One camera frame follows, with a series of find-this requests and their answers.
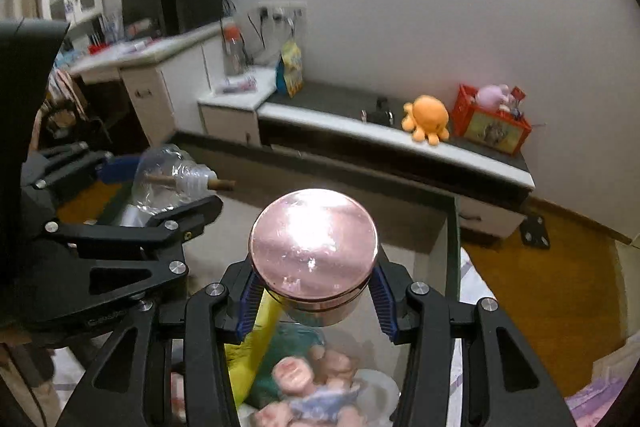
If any blue white box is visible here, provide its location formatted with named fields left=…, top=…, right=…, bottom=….
left=99, top=14, right=124, bottom=43

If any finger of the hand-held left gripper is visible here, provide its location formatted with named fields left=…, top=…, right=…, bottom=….
left=21, top=141, right=143, bottom=208
left=44, top=194, right=224, bottom=300

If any clear bottle red cap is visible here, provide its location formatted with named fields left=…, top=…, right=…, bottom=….
left=222, top=25, right=247, bottom=76

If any clear plastic box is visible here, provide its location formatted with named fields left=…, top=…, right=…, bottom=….
left=112, top=201, right=151, bottom=228

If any pink printed quilt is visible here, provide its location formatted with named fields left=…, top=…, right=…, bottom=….
left=564, top=341, right=637, bottom=427

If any black chair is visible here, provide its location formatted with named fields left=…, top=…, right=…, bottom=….
left=30, top=66, right=114, bottom=148

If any white desk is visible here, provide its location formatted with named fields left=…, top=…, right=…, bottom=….
left=67, top=19, right=237, bottom=146

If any red crate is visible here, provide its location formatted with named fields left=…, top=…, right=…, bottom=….
left=452, top=82, right=533, bottom=156

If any pink packet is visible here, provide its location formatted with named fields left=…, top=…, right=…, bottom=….
left=217, top=75, right=257, bottom=94

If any orange octopus plush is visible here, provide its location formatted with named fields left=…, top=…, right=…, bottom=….
left=402, top=95, right=451, bottom=144

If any white wall socket strip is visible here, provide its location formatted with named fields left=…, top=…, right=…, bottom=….
left=257, top=0, right=308, bottom=20

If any small doll blue dress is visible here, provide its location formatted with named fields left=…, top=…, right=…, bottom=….
left=249, top=346, right=366, bottom=427

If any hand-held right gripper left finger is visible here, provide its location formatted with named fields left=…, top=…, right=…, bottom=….
left=55, top=259, right=271, bottom=427

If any small black device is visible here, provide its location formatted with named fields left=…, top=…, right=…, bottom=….
left=361, top=97, right=395, bottom=126

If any black computer monitor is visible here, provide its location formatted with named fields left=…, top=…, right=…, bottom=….
left=120, top=0, right=169, bottom=39

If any jar with rose gold lid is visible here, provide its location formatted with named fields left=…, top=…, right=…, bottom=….
left=248, top=188, right=380, bottom=327

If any pink plush toy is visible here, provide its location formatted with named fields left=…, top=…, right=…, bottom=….
left=474, top=84, right=512, bottom=109

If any black power cable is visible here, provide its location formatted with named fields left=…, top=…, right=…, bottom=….
left=247, top=9, right=266, bottom=53

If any low white bench dark top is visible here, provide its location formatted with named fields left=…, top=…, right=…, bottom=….
left=257, top=80, right=536, bottom=241

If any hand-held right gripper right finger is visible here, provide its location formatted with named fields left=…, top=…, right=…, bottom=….
left=367, top=259, right=576, bottom=427

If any yellow oblong box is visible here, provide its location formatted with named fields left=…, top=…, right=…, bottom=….
left=222, top=293, right=284, bottom=408

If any white round case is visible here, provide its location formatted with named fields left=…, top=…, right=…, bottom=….
left=349, top=369, right=401, bottom=423

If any pink storage box black rim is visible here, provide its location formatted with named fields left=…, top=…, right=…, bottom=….
left=95, top=131, right=464, bottom=427

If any teal round shell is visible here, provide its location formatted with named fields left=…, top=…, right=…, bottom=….
left=247, top=324, right=331, bottom=408

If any clear plastic ball with stick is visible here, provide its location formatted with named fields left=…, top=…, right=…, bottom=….
left=119, top=144, right=237, bottom=228

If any yellow blue snack bag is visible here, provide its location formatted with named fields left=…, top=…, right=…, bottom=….
left=275, top=40, right=305, bottom=98

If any white nightstand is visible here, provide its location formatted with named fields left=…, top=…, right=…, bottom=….
left=197, top=64, right=279, bottom=147

